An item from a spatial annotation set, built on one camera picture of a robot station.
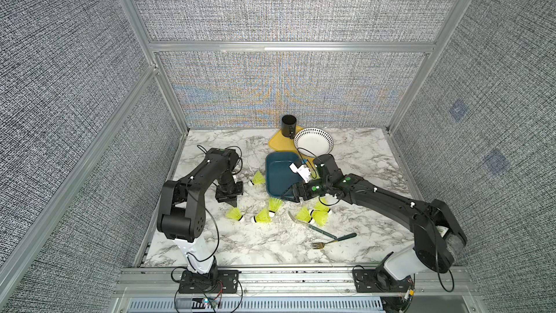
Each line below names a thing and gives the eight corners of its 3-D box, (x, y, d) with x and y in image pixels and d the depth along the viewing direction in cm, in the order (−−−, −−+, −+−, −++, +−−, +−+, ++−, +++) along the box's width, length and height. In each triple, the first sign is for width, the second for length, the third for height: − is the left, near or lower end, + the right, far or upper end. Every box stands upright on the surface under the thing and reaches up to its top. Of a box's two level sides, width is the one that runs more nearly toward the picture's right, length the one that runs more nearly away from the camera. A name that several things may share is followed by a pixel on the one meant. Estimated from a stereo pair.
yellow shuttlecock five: (295, 219, 90) (296, 215, 86) (298, 209, 92) (299, 204, 89) (313, 225, 88) (314, 221, 85) (315, 214, 91) (317, 210, 88)
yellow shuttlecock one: (249, 185, 100) (248, 180, 96) (250, 176, 103) (249, 170, 100) (265, 185, 100) (264, 180, 96) (265, 176, 103) (265, 170, 100)
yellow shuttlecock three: (254, 223, 88) (253, 219, 85) (255, 212, 91) (254, 208, 88) (271, 223, 88) (270, 219, 85) (271, 212, 91) (271, 208, 88)
